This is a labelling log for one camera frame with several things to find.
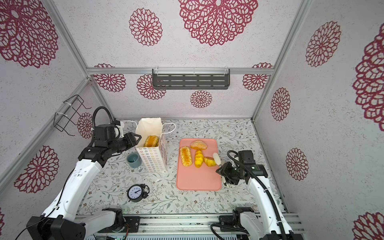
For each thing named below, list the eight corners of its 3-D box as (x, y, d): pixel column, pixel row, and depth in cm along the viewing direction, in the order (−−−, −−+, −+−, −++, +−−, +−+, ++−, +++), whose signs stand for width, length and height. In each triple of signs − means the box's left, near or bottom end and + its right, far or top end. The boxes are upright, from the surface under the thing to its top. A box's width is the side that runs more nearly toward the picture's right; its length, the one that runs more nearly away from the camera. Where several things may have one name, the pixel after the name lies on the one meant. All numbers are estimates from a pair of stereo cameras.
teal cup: (129, 167, 96) (125, 162, 90) (131, 158, 100) (128, 153, 94) (140, 167, 96) (137, 162, 90) (142, 158, 100) (139, 153, 94)
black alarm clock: (126, 202, 83) (124, 200, 80) (130, 186, 88) (128, 184, 85) (147, 202, 83) (145, 200, 80) (149, 186, 88) (148, 184, 86)
